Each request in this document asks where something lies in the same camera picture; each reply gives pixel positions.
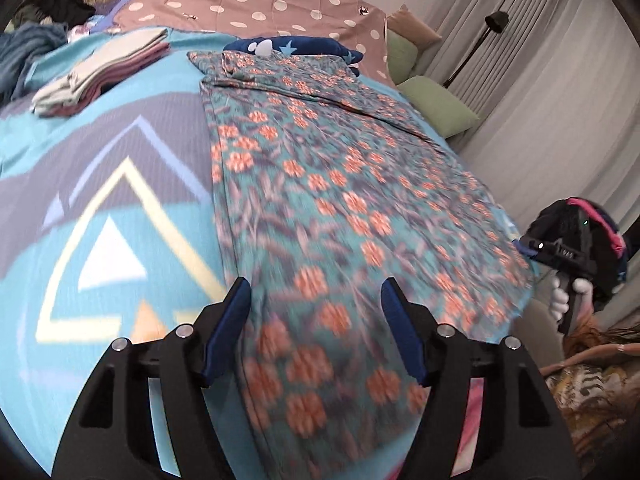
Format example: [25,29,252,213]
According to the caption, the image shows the teal floral garment orange flowers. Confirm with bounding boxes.
[190,51,534,479]

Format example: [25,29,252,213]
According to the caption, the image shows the folded white maroon clothes stack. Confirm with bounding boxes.
[30,27,169,117]

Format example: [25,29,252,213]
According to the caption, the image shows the black clothes pile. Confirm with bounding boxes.
[12,0,96,28]

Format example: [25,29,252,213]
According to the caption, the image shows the right white gloved hand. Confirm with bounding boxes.
[549,273,594,323]

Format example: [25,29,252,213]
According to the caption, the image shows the teal grey geometric bedspread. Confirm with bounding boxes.
[0,27,539,478]

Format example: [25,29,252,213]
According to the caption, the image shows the green pillow lower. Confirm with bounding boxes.
[397,76,478,139]

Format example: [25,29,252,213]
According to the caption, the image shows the green pillow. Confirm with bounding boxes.
[397,76,478,139]
[386,29,418,84]

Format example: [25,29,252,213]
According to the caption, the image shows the grey window curtain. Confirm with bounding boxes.
[416,0,639,228]

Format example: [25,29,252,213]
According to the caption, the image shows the black floor lamp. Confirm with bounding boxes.
[442,11,510,89]

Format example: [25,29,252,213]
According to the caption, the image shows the green pillow upper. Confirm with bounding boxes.
[386,29,418,84]

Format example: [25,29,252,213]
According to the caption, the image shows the tan pillow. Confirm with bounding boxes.
[386,4,442,52]

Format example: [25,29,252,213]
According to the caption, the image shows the navy star plush toy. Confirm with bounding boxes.
[224,36,363,75]

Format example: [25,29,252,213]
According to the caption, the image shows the pink polka dot sheet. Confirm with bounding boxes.
[113,0,393,86]

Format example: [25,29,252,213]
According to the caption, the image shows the blue knitted blanket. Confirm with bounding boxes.
[1,23,67,105]

